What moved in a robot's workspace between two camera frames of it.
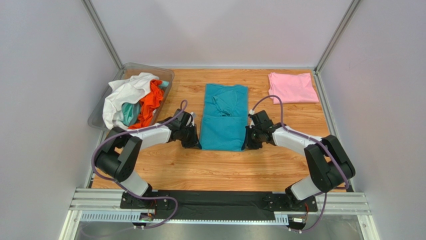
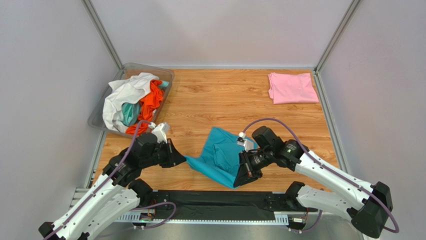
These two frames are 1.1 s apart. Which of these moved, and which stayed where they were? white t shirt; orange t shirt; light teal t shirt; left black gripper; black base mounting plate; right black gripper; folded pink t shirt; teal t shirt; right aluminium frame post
Moved: left black gripper; right black gripper; teal t shirt
Stayed: black base mounting plate; orange t shirt; white t shirt; right aluminium frame post; light teal t shirt; folded pink t shirt
